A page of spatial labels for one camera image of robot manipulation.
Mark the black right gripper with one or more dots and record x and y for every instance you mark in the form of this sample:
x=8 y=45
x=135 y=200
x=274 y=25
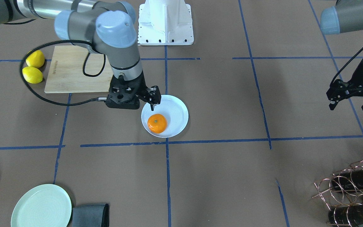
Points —
x=141 y=90

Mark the light blue plate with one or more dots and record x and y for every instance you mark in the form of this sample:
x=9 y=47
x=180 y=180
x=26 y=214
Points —
x=175 y=112

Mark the orange mandarin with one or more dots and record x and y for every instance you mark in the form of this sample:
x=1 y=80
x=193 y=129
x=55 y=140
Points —
x=157 y=123

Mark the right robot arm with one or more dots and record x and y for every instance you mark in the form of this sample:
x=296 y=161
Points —
x=101 y=28

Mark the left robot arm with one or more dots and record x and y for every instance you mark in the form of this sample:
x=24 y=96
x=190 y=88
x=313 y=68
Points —
x=345 y=16

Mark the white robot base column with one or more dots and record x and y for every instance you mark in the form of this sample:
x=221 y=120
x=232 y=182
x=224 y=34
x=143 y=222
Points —
x=165 y=22

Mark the light green plate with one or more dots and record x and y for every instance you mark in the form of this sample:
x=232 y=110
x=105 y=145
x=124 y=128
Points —
x=46 y=205

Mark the wooden cutting board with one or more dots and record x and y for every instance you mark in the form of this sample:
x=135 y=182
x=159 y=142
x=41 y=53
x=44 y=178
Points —
x=68 y=75

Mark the dark green wine bottle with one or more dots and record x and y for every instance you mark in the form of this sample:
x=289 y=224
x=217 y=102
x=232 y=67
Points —
x=351 y=216

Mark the yellow lemon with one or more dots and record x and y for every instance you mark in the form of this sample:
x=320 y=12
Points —
x=32 y=75
x=36 y=59

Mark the dark grey folded cloth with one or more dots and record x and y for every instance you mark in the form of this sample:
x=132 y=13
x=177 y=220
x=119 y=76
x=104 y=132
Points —
x=91 y=215

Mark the copper wire bottle rack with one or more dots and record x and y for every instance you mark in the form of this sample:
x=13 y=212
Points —
x=342 y=193

